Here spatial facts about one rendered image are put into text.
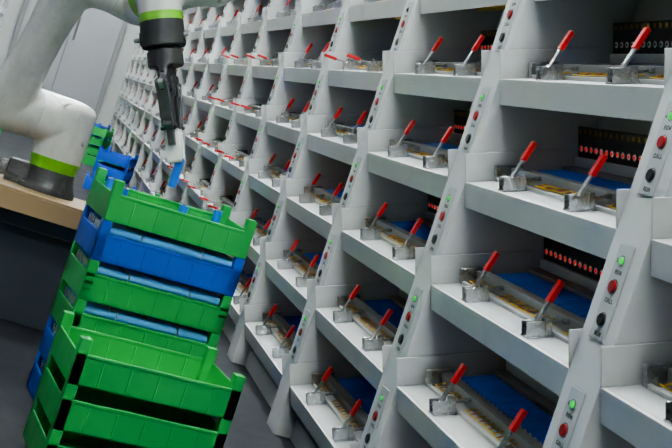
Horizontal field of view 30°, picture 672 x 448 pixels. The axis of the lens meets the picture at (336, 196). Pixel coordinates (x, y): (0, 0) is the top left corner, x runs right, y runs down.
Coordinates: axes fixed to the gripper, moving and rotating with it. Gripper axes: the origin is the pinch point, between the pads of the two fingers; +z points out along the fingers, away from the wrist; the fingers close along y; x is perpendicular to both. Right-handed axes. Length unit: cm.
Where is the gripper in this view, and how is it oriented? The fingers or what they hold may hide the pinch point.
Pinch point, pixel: (174, 146)
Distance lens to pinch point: 263.1
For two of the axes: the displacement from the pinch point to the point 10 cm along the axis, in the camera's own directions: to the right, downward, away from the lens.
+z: 1.1, 9.9, -0.2
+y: -1.3, 0.0, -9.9
